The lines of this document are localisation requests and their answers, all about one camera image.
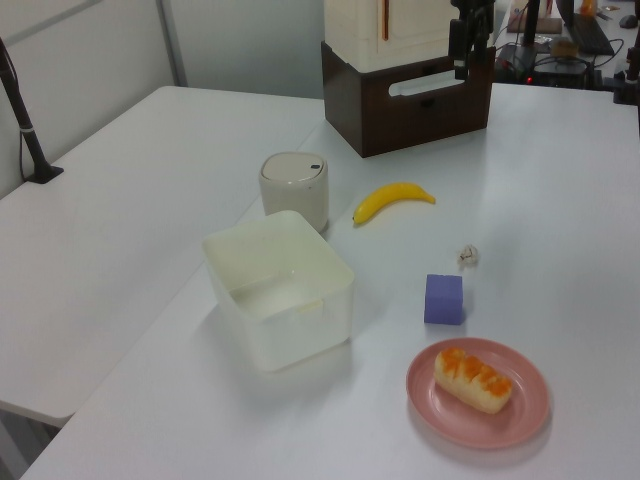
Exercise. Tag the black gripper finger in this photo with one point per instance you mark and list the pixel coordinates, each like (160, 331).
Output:
(457, 45)
(481, 35)

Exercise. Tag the yellow toy banana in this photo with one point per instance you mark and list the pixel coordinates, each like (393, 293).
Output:
(385, 197)

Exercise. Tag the dark brown cabinet box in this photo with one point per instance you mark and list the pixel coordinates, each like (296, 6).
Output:
(370, 115)

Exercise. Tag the grey computer mouse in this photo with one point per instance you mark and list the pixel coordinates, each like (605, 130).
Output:
(628, 21)

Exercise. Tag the black keyboard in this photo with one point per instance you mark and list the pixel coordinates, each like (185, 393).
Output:
(590, 32)

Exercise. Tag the crumpled white paper ball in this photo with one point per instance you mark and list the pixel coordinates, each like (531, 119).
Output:
(468, 255)

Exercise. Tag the beige lidded mini trash can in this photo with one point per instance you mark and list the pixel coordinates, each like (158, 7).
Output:
(295, 195)

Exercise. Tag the black electronics box red light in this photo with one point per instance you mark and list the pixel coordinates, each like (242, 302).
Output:
(550, 72)

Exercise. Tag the orange glazed bread loaf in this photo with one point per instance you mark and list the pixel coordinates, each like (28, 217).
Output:
(470, 380)

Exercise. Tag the black table clamp mount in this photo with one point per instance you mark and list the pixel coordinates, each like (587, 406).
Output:
(627, 80)

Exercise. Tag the cream toy fridge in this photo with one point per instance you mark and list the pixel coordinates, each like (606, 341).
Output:
(360, 30)

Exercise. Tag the white open plastic container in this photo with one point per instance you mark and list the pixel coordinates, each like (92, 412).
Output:
(300, 330)

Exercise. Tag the purple cube block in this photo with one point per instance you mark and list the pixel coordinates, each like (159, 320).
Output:
(442, 302)

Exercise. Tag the black camera stand pole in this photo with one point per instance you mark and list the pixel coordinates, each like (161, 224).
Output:
(27, 135)

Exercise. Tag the pink round plate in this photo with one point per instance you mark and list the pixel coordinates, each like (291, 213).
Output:
(530, 405)

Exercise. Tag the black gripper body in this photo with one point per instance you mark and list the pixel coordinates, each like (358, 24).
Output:
(472, 6)

